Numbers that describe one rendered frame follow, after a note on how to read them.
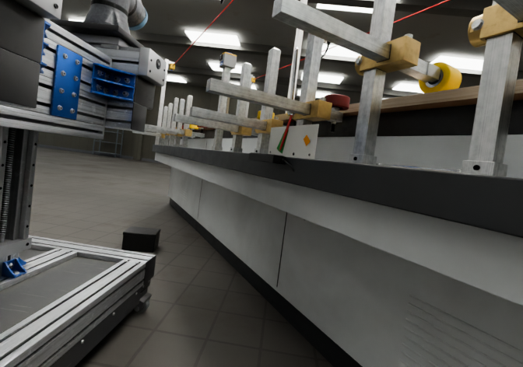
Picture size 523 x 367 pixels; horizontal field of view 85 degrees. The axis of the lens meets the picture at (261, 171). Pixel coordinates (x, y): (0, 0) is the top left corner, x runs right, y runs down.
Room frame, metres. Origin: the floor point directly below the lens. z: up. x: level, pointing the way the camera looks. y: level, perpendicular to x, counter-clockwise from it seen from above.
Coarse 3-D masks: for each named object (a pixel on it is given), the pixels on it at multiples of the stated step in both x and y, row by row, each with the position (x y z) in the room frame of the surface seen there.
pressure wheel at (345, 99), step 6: (330, 96) 0.88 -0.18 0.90; (336, 96) 0.87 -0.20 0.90; (342, 96) 0.87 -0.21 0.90; (348, 96) 0.88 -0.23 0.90; (330, 102) 0.88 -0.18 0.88; (336, 102) 0.87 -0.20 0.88; (342, 102) 0.87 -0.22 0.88; (348, 102) 0.88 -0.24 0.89; (336, 108) 0.89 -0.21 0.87; (342, 108) 0.91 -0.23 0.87; (348, 108) 0.89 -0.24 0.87
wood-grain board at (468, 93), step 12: (516, 84) 0.57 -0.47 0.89; (408, 96) 0.77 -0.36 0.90; (420, 96) 0.74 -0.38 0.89; (432, 96) 0.71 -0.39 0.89; (444, 96) 0.68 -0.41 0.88; (456, 96) 0.66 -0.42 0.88; (468, 96) 0.64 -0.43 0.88; (516, 96) 0.58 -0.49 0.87; (384, 108) 0.83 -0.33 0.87; (396, 108) 0.81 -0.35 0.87; (408, 108) 0.79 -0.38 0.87; (420, 108) 0.77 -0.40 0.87; (288, 120) 1.28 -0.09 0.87
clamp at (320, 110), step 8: (312, 104) 0.83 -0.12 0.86; (320, 104) 0.81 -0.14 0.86; (328, 104) 0.83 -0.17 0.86; (312, 112) 0.83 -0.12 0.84; (320, 112) 0.81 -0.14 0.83; (328, 112) 0.83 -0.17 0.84; (296, 120) 0.93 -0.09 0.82; (312, 120) 0.87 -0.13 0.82; (320, 120) 0.86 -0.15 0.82; (328, 120) 0.84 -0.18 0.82
